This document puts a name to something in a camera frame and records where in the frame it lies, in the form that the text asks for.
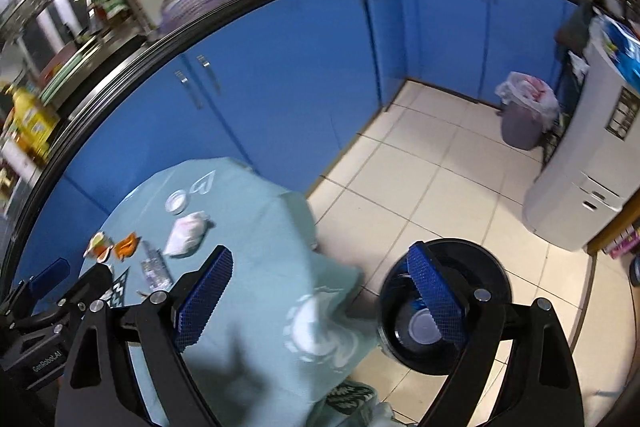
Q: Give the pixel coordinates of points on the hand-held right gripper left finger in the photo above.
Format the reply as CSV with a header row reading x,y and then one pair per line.
x,y
205,297

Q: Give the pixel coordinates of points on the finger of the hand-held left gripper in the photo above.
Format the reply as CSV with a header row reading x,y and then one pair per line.
x,y
47,274
90,284

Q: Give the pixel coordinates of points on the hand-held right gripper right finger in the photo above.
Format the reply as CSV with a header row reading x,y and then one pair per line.
x,y
435,297

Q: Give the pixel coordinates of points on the apple core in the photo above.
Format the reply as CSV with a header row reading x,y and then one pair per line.
x,y
97,248

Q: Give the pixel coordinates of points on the orange peel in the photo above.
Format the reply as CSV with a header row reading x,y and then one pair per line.
x,y
125,248

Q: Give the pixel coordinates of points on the clear plastic wrapper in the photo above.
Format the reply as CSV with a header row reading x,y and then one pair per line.
x,y
155,269

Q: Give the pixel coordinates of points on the black trash can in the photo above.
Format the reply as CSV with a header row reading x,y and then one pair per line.
x,y
480,257

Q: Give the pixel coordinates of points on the white tissue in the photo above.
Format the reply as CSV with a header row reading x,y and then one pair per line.
x,y
186,234

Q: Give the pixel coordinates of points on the white plastic lid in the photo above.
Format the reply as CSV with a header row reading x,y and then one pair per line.
x,y
176,202

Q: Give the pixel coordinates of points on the clear round plastic lid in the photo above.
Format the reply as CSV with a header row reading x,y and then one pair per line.
x,y
417,332

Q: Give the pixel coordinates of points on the light blue tablecloth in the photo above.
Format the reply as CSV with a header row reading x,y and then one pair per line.
x,y
260,247

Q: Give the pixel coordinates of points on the yellow oil bottle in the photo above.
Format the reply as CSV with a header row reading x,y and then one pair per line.
x,y
32,122

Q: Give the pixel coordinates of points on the purple waste bin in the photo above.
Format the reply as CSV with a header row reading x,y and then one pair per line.
x,y
520,132

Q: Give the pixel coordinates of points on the white floor appliance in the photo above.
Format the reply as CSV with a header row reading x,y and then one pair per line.
x,y
575,167

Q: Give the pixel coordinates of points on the pink printed box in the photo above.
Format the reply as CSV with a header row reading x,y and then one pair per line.
x,y
622,243

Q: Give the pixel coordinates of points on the black metal rack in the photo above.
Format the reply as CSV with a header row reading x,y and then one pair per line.
x,y
555,142

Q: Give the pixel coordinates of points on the white plastic bag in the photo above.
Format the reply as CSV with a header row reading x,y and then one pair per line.
x,y
520,89

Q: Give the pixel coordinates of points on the black kitchen countertop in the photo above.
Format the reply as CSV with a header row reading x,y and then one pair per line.
x,y
150,48

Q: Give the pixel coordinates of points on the blue kitchen cabinets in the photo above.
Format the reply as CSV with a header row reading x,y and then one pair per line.
x,y
275,57

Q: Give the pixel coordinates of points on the purple plastic colander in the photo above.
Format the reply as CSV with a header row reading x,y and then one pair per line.
x,y
195,7

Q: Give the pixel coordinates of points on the dark hanging bag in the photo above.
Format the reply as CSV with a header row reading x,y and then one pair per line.
x,y
575,27

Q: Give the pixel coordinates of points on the blue printed bag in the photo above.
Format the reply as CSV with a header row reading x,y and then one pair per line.
x,y
620,47

